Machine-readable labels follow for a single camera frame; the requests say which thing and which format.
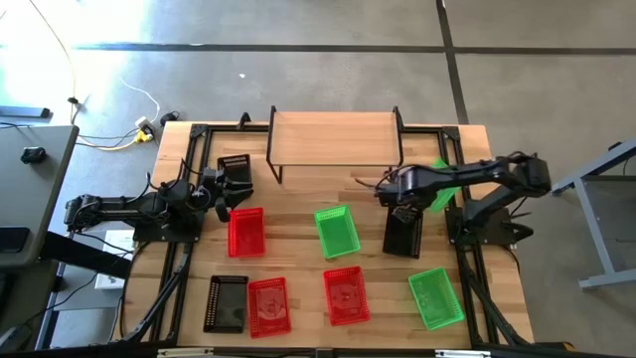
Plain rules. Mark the black plastic slotted basket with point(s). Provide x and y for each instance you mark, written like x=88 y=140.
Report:
x=226 y=305
x=238 y=166
x=400 y=241

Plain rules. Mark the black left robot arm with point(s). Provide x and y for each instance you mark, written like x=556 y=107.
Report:
x=114 y=209

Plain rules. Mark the red plastic slotted basket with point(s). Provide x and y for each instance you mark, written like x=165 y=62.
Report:
x=246 y=233
x=269 y=308
x=346 y=297

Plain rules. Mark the black phone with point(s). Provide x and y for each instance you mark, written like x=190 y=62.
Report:
x=12 y=239

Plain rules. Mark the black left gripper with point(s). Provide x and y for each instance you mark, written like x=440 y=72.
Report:
x=213 y=186

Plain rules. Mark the black aluminium table frame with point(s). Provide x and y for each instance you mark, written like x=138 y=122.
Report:
x=451 y=133

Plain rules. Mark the white power strip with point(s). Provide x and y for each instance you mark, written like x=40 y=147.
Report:
x=143 y=123

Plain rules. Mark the small black desk device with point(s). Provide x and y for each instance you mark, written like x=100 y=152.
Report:
x=33 y=155

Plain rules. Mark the grey desk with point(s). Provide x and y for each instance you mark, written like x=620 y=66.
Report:
x=40 y=199

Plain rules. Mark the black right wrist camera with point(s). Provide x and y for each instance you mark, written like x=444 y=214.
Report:
x=405 y=215

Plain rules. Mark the blue-grey flat bar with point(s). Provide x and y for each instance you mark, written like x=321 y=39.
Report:
x=25 y=112

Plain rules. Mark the wooden shelf with black legs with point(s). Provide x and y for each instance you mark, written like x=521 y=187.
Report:
x=333 y=139

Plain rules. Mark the black power adapter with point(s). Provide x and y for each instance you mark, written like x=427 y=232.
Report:
x=170 y=118

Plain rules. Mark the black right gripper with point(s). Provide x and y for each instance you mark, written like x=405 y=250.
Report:
x=400 y=189

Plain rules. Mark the white paper sheet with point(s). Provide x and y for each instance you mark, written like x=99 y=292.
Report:
x=118 y=243
x=109 y=281

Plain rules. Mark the yellow plug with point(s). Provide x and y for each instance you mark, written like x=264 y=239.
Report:
x=144 y=137

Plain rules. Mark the grey metal stand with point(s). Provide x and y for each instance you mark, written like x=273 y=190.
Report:
x=596 y=214

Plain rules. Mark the black frame clamp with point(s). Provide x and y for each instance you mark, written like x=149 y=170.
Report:
x=244 y=120

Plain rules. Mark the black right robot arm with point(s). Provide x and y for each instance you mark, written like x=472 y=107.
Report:
x=477 y=171

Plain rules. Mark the black desk leg bar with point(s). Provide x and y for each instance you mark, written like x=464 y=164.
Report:
x=84 y=254

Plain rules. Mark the green plastic slotted basket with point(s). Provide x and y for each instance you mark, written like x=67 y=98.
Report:
x=442 y=196
x=338 y=233
x=435 y=299

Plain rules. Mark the silver metal bracket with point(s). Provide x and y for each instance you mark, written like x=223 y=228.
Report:
x=184 y=352
x=462 y=354

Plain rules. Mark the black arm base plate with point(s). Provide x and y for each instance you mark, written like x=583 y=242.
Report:
x=497 y=233
x=149 y=234

